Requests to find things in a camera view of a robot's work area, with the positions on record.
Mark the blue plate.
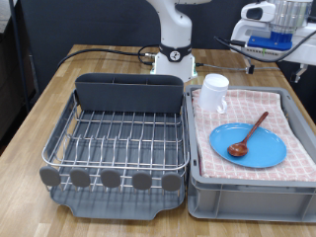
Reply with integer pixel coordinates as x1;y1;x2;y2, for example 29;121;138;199
208;122;287;169

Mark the pink checked cloth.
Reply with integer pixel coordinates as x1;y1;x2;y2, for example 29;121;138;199
192;88;316;183

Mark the white mug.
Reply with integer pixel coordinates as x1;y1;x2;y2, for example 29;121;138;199
197;73;230;115

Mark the dark grey utensil holder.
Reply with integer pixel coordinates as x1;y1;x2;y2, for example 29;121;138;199
74;72;185;115

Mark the grey plastic drain tray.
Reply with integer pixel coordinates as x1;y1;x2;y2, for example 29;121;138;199
48;90;188;221

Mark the metal wire dish rack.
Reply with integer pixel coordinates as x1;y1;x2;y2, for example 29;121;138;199
39;90;191;196

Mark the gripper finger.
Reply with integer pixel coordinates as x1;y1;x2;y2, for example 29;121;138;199
244;56;256;75
290;63;309;84

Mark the looped black cable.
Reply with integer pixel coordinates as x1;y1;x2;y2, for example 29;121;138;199
137;43;161;66

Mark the dark side cabinet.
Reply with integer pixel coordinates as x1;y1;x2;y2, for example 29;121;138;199
0;19;38;146

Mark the grey plastic crate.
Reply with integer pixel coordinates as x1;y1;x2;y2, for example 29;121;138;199
184;85;316;223

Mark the brown wooden spoon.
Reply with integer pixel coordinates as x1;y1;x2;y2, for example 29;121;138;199
227;111;270;158

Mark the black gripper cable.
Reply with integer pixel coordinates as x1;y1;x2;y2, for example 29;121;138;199
213;29;316;63

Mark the black metal pole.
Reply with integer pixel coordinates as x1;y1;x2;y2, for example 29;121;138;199
8;0;33;113

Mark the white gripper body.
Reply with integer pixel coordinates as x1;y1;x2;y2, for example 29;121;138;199
230;19;316;67

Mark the long black table cable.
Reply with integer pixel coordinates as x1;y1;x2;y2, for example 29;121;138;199
57;47;156;69

